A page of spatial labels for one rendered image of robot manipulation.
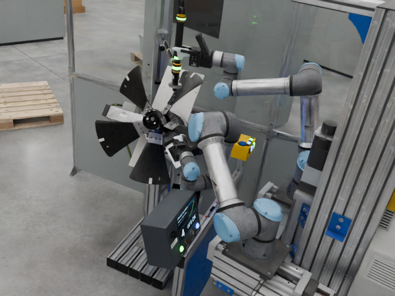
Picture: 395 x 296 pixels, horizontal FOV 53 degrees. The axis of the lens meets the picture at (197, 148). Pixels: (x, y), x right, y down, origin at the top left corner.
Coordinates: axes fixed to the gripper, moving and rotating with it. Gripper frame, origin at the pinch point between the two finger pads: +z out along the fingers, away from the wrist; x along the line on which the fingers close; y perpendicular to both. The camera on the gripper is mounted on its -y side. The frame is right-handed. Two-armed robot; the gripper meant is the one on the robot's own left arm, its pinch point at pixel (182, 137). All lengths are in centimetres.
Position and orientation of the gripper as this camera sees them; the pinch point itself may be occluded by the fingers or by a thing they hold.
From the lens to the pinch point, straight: 211.3
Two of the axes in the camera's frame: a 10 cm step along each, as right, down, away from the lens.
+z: -2.3, -5.1, 8.3
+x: -0.1, 8.6, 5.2
